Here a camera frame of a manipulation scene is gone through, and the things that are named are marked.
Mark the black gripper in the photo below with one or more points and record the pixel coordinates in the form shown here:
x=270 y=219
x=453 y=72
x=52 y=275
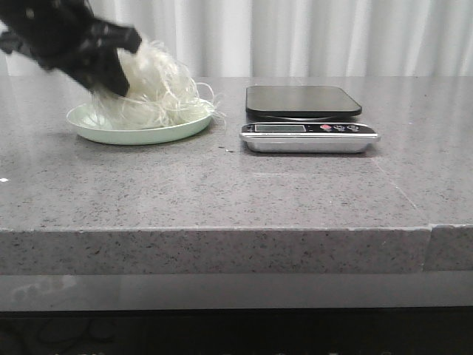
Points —
x=53 y=34

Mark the white vermicelli noodle bundle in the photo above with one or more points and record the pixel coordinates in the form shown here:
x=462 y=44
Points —
x=161 y=93

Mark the light green round plate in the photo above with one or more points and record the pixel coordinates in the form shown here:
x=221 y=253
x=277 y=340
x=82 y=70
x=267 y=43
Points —
x=95 y=128

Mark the white pleated curtain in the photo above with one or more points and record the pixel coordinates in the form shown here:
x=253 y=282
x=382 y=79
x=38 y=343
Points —
x=306 y=38

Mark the black silver kitchen scale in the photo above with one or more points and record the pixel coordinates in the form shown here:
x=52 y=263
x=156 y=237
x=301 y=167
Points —
x=304 y=119

